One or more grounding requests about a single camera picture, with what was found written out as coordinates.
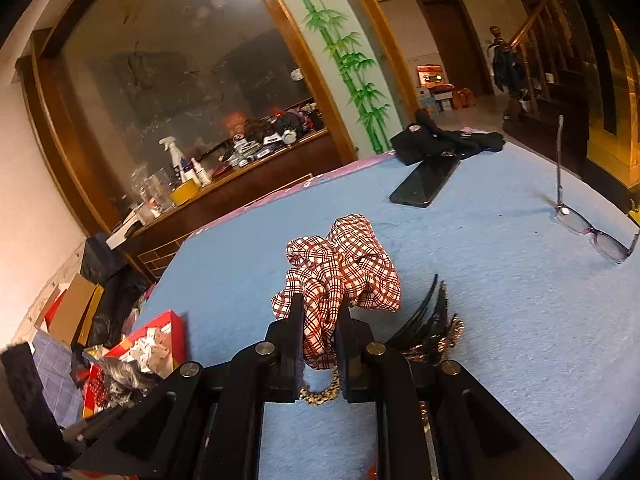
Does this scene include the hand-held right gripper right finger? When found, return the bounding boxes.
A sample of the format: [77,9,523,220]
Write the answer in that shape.
[335,305,576,480]

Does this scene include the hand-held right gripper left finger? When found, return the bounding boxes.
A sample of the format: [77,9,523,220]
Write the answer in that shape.
[70,292,306,480]

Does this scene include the red plaid scrunchie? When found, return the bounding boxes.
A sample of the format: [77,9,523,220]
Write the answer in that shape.
[271,213,402,372]

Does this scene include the black claw hair clip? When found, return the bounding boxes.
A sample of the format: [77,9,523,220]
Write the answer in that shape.
[384,274,465,362]

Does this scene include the red cardboard box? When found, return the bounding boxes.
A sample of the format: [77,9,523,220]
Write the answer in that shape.
[81,309,190,420]

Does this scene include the gold patterned hair accessory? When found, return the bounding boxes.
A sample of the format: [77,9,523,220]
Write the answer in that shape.
[299,367,347,409]

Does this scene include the wooden counter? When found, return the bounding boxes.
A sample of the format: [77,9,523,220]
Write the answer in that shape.
[106,129,353,281]

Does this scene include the yellow round container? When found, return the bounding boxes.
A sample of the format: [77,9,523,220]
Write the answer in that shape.
[169,181,202,207]

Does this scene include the black smartphone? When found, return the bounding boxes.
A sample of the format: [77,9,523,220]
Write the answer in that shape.
[389,152,461,209]

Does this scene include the black plastic bag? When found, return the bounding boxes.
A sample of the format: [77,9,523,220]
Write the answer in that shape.
[80,234,157,347]

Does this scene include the clear glass pitcher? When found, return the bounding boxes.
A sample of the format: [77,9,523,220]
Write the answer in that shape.
[145,170,176,213]

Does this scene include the pile of counter clutter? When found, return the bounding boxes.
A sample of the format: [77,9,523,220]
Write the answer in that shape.
[215,101,327,171]

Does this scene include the black garment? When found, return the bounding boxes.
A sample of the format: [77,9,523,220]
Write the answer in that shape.
[390,109,506,166]

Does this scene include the white spray bottle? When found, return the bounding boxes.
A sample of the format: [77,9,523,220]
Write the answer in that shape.
[159,136,187,183]

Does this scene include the brown cardboard box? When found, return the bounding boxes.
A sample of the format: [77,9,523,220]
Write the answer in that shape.
[47,274,105,347]

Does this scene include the blue checked bag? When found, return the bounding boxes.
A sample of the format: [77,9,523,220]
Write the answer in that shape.
[31,331,87,428]

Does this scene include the eyeglasses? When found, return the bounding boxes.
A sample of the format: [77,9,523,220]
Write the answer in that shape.
[555,115,640,265]

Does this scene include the bamboo painted panel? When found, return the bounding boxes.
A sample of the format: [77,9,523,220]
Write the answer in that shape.
[270,0,401,157]

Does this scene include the wooden door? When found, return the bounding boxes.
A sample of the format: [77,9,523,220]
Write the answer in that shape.
[415,0,493,97]

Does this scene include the wooden stair railing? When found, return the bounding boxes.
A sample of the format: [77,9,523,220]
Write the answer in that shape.
[487,0,591,151]

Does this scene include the dark jacket on post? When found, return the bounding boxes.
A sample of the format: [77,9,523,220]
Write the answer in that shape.
[491,45,532,101]

